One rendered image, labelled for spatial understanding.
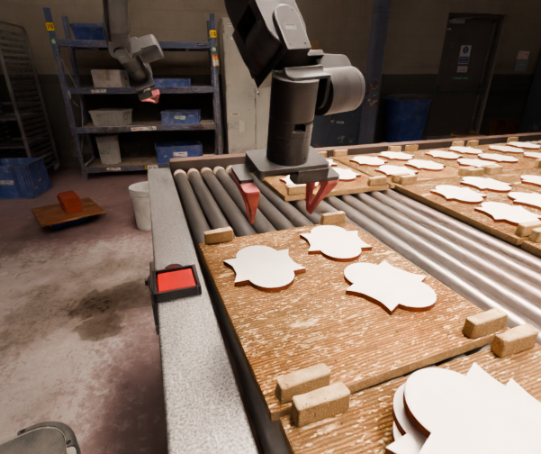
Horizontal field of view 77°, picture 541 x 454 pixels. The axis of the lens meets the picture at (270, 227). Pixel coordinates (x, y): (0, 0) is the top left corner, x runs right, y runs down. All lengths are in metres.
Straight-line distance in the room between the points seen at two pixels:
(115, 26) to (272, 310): 0.85
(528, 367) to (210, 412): 0.37
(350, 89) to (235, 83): 4.50
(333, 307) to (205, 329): 0.19
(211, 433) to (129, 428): 1.23
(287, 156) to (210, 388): 0.30
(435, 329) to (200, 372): 0.31
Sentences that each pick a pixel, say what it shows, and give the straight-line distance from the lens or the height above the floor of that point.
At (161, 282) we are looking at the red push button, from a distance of 0.61.
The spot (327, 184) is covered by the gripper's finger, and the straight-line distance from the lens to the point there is 0.49.
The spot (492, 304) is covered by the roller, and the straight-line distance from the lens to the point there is 0.66.
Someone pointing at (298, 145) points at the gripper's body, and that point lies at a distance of 0.44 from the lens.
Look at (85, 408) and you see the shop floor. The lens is 1.76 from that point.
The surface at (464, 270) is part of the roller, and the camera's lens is 0.74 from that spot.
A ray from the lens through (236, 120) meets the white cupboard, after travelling 4.99.
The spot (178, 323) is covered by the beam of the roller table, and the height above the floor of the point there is 0.91.
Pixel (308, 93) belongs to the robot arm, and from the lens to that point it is 0.43.
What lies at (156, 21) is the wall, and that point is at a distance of 5.51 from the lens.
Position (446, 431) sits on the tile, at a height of 0.99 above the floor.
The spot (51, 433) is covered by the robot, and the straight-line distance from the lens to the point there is 1.40.
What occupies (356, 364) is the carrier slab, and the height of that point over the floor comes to 0.94.
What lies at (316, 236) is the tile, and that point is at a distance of 0.71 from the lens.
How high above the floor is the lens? 1.25
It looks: 24 degrees down
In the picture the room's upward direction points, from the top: straight up
